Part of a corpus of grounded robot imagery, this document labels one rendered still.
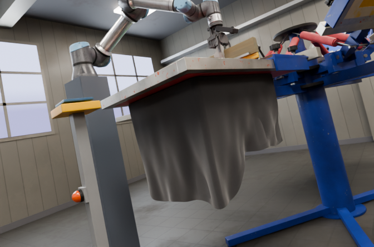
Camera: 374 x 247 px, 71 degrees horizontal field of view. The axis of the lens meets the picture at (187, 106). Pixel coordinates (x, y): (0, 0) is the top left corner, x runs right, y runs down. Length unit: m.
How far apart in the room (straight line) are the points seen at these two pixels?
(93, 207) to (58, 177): 3.54
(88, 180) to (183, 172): 0.32
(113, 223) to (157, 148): 0.66
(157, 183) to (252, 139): 0.43
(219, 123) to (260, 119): 0.26
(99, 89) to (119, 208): 0.69
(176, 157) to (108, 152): 0.68
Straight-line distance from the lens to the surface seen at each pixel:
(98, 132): 1.55
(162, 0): 1.43
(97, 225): 1.00
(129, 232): 1.68
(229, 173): 0.93
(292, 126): 5.01
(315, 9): 5.03
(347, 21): 1.50
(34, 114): 4.45
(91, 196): 0.98
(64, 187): 4.55
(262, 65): 1.05
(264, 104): 1.12
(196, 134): 0.87
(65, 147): 4.58
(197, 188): 0.97
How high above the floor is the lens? 0.80
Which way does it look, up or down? 4 degrees up
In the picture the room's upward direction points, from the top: 12 degrees counter-clockwise
